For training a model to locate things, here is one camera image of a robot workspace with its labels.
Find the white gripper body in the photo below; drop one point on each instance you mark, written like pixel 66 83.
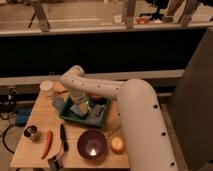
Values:
pixel 78 97

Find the yellow blue sponge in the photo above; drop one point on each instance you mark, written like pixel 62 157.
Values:
pixel 83 109

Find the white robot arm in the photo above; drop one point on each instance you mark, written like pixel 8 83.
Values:
pixel 147 140

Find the white plastic cup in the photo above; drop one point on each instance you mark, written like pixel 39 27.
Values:
pixel 47 88

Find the metal cup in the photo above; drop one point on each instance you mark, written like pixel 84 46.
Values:
pixel 32 133

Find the green plastic tray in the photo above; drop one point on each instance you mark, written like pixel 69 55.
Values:
pixel 69 112

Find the light blue cloth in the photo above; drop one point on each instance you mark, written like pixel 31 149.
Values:
pixel 59 103

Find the grey blue cloth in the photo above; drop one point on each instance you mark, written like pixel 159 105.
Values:
pixel 95 111

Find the orange carrot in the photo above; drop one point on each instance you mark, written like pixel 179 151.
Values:
pixel 48 144

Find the purple bowl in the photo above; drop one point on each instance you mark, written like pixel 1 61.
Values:
pixel 92 145

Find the yellow round fruit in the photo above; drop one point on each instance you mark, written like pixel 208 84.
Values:
pixel 117 145

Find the blue box on floor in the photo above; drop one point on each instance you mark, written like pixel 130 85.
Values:
pixel 22 116

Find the small metal clip object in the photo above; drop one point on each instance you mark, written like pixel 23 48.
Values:
pixel 54 164

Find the black handled knife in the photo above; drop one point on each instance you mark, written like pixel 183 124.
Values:
pixel 63 138

